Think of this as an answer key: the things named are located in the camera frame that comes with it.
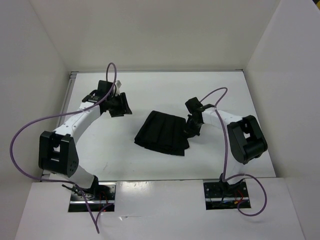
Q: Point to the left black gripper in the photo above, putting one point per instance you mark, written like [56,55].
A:
[123,108]

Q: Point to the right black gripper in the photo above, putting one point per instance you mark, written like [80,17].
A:
[190,131]

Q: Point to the black skirt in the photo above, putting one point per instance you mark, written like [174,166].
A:
[163,133]

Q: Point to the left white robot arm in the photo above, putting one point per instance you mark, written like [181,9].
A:
[57,148]

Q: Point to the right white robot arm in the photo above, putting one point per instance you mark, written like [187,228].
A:
[243,138]

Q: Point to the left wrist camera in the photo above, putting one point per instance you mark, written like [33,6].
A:
[117,87]

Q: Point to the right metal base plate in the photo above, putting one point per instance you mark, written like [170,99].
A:
[223,196]

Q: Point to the metal base plate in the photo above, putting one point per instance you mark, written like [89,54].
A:
[223,196]
[104,201]

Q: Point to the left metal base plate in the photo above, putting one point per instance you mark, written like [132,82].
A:
[104,201]

